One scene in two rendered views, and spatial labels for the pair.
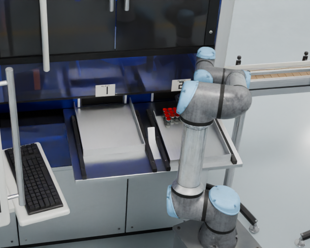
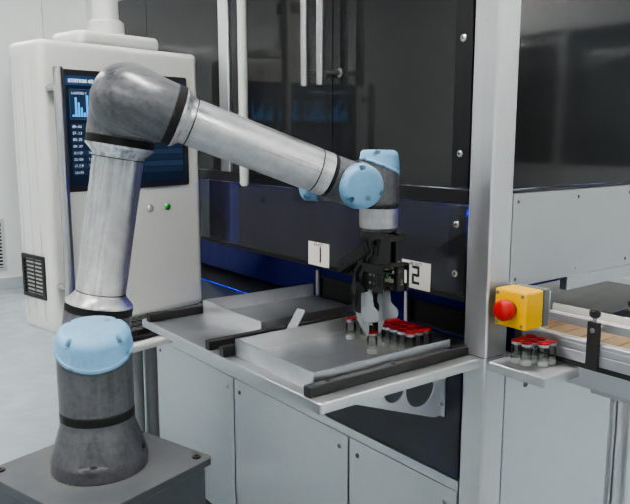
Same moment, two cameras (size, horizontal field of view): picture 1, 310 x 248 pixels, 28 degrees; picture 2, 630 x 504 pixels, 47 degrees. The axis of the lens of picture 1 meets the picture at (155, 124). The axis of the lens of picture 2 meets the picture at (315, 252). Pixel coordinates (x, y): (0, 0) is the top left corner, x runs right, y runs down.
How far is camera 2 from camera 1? 2.42 m
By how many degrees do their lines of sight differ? 67
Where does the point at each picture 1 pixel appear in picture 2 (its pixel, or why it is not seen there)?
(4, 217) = (49, 314)
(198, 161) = (88, 228)
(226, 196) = (90, 329)
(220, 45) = (478, 189)
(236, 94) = (117, 67)
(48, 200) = not seen: hidden behind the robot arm
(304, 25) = not seen: outside the picture
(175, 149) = (291, 351)
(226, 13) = (483, 106)
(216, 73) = not seen: hidden behind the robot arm
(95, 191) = (309, 472)
